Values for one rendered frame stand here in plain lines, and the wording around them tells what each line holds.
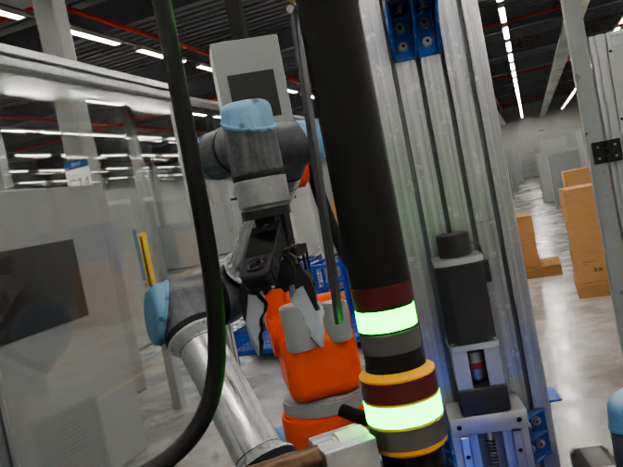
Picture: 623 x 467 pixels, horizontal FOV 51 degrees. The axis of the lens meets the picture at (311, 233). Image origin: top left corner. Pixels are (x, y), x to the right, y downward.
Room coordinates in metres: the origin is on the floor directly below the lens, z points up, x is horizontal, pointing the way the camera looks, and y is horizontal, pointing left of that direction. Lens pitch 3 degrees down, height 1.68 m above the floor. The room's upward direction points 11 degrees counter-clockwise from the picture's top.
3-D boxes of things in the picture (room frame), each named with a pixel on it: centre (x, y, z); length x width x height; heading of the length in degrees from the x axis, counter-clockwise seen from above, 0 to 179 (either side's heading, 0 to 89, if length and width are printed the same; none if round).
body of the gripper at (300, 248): (0.95, 0.06, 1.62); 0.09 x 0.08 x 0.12; 164
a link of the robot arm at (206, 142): (1.03, 0.10, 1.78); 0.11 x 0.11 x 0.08; 33
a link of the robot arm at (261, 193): (0.94, 0.06, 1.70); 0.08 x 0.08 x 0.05
